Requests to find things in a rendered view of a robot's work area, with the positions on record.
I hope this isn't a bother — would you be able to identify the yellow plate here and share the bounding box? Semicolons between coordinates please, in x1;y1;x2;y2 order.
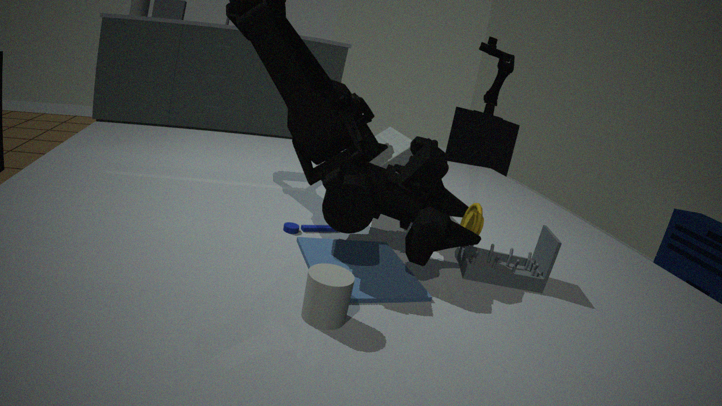
460;203;484;235

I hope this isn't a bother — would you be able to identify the blue flat mat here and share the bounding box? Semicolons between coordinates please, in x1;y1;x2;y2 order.
297;237;433;303

